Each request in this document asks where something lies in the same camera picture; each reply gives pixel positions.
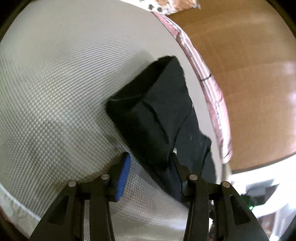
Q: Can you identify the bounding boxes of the black pants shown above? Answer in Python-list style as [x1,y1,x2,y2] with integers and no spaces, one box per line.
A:
[106,56,216,199]

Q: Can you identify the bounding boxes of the pink striped bed sheet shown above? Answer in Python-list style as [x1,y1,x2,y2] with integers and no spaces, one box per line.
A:
[153,12,233,164]

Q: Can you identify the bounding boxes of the white woven mattress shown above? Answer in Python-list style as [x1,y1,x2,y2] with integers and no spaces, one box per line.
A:
[1,1,222,237]

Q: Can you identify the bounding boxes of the wooden bamboo headboard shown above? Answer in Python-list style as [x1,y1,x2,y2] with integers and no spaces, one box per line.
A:
[170,1,295,172]

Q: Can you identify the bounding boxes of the floral pillow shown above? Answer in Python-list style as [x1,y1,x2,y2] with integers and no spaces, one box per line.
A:
[137,0,201,15]

